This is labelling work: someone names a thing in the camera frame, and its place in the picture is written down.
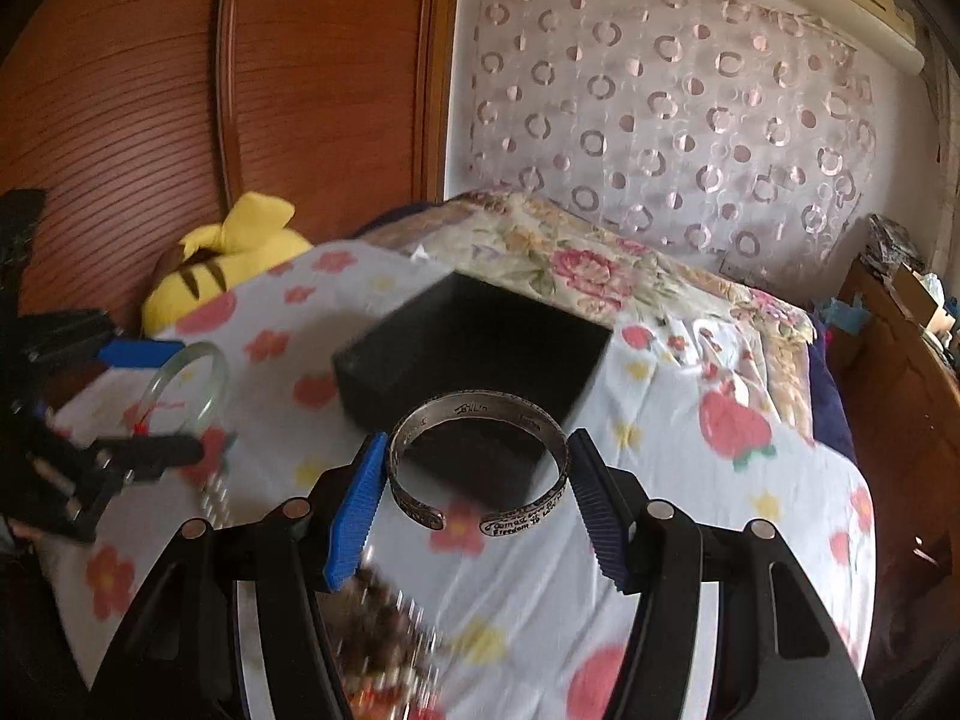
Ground white wall air conditioner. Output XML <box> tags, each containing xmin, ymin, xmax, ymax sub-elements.
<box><xmin>776</xmin><ymin>0</ymin><xmax>929</xmax><ymax>77</ymax></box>

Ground wooden slatted wardrobe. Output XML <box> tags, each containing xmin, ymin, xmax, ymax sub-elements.
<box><xmin>0</xmin><ymin>0</ymin><xmax>466</xmax><ymax>346</ymax></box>

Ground dark blue blanket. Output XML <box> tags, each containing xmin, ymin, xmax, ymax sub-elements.
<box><xmin>810</xmin><ymin>319</ymin><xmax>860</xmax><ymax>466</ymax></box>

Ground stack of folded printed cloth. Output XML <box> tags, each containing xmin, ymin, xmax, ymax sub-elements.
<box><xmin>861</xmin><ymin>214</ymin><xmax>914</xmax><ymax>272</ymax></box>

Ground engraved silver cuff bracelet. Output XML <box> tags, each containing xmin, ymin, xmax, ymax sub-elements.
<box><xmin>386</xmin><ymin>388</ymin><xmax>572</xmax><ymax>541</ymax></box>

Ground blue plastic bag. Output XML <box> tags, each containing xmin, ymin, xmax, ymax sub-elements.
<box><xmin>816</xmin><ymin>292</ymin><xmax>865</xmax><ymax>336</ymax></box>

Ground flower and strawberry print blanket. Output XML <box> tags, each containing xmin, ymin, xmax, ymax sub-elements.
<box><xmin>45</xmin><ymin>240</ymin><xmax>878</xmax><ymax>720</ymax></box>

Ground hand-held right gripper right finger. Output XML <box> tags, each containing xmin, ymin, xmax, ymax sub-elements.
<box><xmin>568</xmin><ymin>427</ymin><xmax>878</xmax><ymax>720</ymax></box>

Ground black jewelry box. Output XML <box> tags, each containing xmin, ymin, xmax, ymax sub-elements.
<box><xmin>332</xmin><ymin>272</ymin><xmax>614</xmax><ymax>496</ymax></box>

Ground wooden side cabinet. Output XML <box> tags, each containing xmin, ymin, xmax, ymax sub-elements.
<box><xmin>825</xmin><ymin>255</ymin><xmax>960</xmax><ymax>526</ymax></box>

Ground floral rose quilt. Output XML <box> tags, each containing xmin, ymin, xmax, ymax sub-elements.
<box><xmin>360</xmin><ymin>191</ymin><xmax>820</xmax><ymax>443</ymax></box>

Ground sheer circle-patterned curtain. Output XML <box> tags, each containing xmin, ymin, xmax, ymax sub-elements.
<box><xmin>446</xmin><ymin>0</ymin><xmax>880</xmax><ymax>275</ymax></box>

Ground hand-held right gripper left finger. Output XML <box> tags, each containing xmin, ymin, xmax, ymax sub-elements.
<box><xmin>88</xmin><ymin>431</ymin><xmax>391</xmax><ymax>720</ymax></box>

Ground brown wooden bead bracelet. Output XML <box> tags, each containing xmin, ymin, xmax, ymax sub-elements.
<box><xmin>330</xmin><ymin>562</ymin><xmax>451</xmax><ymax>720</ymax></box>

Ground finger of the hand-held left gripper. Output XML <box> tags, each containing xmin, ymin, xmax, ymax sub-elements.
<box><xmin>11</xmin><ymin>405</ymin><xmax>209</xmax><ymax>545</ymax></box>
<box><xmin>19</xmin><ymin>307</ymin><xmax>187</xmax><ymax>372</ymax></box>

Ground green jade bangle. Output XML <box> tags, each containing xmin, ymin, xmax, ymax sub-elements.
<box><xmin>146</xmin><ymin>341</ymin><xmax>230</xmax><ymax>440</ymax></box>

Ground yellow plush toy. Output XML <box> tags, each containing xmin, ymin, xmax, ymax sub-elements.
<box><xmin>141</xmin><ymin>193</ymin><xmax>310</xmax><ymax>335</ymax></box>

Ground cardboard box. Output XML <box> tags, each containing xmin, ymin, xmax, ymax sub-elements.
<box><xmin>887</xmin><ymin>266</ymin><xmax>947</xmax><ymax>332</ymax></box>

